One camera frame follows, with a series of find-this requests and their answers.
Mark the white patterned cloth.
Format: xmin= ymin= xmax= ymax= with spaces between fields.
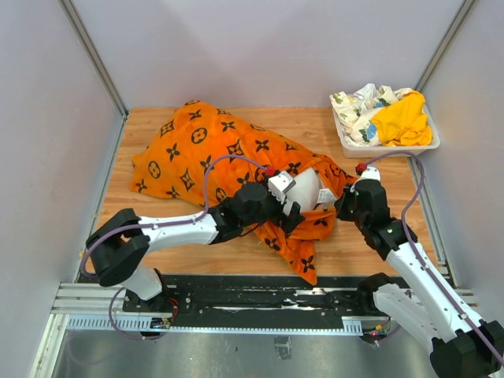
xmin=330 ymin=83 xmax=412 ymax=147

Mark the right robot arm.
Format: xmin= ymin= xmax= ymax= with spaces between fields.
xmin=335 ymin=179 xmax=503 ymax=377

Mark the right aluminium frame post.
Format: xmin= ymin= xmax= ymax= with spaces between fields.
xmin=415 ymin=0 xmax=479 ymax=92

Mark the white slotted cable duct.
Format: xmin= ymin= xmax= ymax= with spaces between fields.
xmin=66 ymin=315 xmax=364 ymax=336

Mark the white plastic bin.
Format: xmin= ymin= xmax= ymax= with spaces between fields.
xmin=332 ymin=104 xmax=440 ymax=158

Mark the orange monogram pillowcase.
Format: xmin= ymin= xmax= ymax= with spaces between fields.
xmin=130 ymin=99 xmax=358 ymax=286

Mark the aluminium frame post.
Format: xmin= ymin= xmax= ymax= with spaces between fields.
xmin=415 ymin=0 xmax=479 ymax=92
xmin=58 ymin=0 xmax=129 ymax=117

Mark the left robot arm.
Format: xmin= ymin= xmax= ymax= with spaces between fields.
xmin=86 ymin=183 xmax=309 ymax=312

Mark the purple cable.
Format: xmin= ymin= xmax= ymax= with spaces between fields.
xmin=80 ymin=154 xmax=276 ymax=341
xmin=364 ymin=150 xmax=504 ymax=367

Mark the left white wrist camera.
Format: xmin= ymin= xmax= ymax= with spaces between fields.
xmin=267 ymin=171 xmax=295 ymax=204

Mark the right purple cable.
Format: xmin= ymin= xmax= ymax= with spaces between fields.
xmin=364 ymin=150 xmax=504 ymax=367

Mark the white pillow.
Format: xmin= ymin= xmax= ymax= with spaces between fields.
xmin=287 ymin=168 xmax=337 ymax=212

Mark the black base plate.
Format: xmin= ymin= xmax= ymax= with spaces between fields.
xmin=121 ymin=274 xmax=406 ymax=331

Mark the yellow cloth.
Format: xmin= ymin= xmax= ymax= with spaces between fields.
xmin=372 ymin=91 xmax=432 ymax=146

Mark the left aluminium frame post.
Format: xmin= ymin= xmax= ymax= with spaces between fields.
xmin=58 ymin=0 xmax=129 ymax=117

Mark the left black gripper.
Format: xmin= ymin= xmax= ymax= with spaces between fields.
xmin=241 ymin=175 xmax=306 ymax=233

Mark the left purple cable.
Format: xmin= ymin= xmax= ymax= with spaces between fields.
xmin=80 ymin=154 xmax=276 ymax=341

